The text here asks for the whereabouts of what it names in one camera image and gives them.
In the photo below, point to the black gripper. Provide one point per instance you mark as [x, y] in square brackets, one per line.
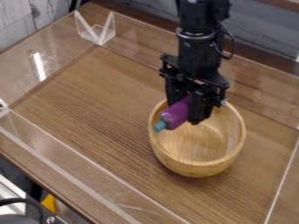
[191, 73]

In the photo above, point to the purple toy eggplant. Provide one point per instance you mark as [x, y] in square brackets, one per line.
[173, 116]

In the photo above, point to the clear acrylic corner bracket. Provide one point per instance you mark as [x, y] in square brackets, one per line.
[97, 34]

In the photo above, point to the brown wooden bowl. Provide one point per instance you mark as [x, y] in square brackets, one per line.
[199, 150]

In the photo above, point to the yellow black device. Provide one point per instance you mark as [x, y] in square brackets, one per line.
[41, 213]

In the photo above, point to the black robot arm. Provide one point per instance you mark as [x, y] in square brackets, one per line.
[201, 16]

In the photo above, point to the clear acrylic tray wall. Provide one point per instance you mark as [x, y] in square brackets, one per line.
[75, 104]

